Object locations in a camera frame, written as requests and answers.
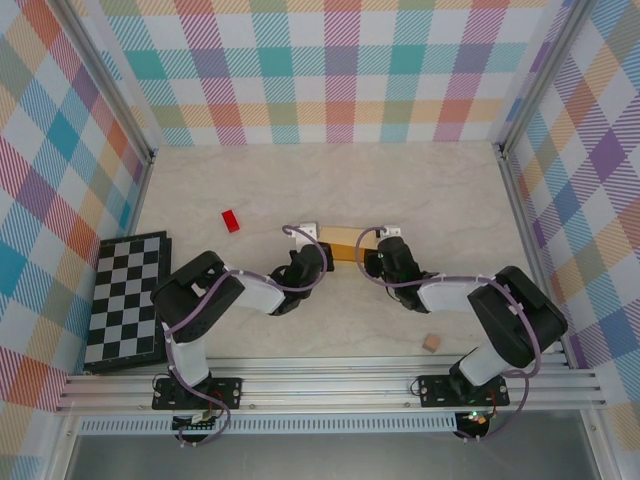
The small circuit board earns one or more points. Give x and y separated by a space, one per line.
475 419
197 422

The aluminium mounting rail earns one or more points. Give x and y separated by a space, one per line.
325 385

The aluminium frame post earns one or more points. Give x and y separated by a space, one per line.
545 75
105 80

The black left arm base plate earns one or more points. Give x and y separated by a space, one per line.
227 390

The small wooden cube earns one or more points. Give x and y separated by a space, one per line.
432 343

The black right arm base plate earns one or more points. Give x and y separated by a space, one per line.
435 390

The black and white chessboard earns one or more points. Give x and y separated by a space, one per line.
120 300

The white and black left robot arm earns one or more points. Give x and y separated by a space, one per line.
200 305

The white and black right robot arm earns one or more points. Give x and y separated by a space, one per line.
520 320

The red block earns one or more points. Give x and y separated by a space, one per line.
231 221

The aluminium frame bar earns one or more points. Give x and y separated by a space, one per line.
530 240

